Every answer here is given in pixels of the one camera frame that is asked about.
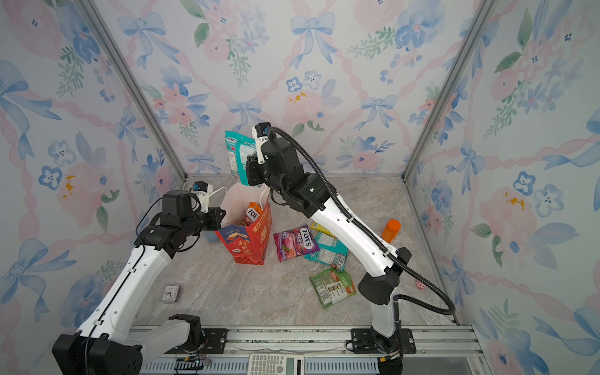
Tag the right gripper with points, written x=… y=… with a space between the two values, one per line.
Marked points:
x=255 y=169

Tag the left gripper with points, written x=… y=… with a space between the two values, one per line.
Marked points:
x=216 y=215

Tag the teal Fox's candy bag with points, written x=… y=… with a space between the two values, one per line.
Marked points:
x=239 y=148

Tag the orange Fox's fruits candy bag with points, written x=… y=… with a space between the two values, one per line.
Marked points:
x=252 y=214

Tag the red paper gift bag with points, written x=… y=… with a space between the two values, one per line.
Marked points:
x=247 y=245

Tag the yellow chips snack bag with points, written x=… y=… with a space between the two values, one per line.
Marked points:
x=320 y=228

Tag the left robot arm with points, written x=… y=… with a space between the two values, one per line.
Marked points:
x=103 y=343

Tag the light green snack bag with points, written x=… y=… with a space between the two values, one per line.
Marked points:
x=332 y=287

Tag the small square clock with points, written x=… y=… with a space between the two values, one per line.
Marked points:
x=171 y=293

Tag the orange plastic bottle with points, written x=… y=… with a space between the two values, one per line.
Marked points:
x=391 y=230

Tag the grey calculator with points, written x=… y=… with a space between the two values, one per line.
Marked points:
x=275 y=364

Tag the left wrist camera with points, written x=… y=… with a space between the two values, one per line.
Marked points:
x=202 y=192

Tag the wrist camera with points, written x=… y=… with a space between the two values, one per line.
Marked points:
x=202 y=192
x=260 y=134

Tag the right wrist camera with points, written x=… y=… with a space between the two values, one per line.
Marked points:
x=260 y=134

